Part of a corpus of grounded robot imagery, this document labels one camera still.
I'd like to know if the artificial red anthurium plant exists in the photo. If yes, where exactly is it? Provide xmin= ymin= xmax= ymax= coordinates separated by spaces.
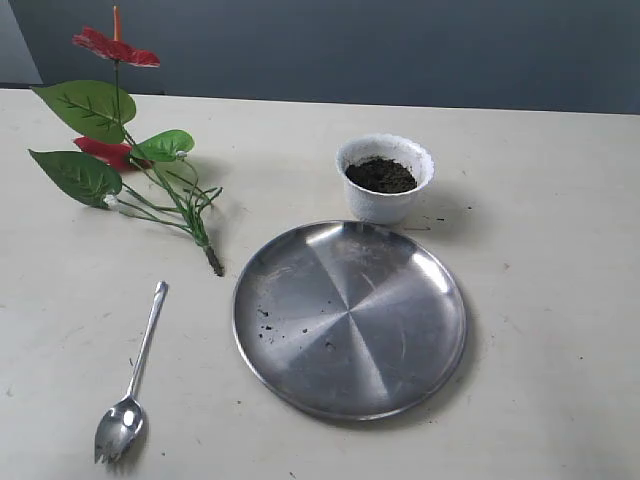
xmin=28 ymin=5 xmax=226 ymax=277

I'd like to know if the steel spork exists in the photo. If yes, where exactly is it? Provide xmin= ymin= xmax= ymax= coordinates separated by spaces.
xmin=94 ymin=281 xmax=169 ymax=463

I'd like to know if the white flower pot with soil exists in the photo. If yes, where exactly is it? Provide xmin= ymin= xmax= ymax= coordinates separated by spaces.
xmin=336 ymin=134 xmax=435 ymax=225

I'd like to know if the round steel plate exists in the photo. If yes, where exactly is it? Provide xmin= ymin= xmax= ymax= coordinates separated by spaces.
xmin=233 ymin=221 xmax=468 ymax=421

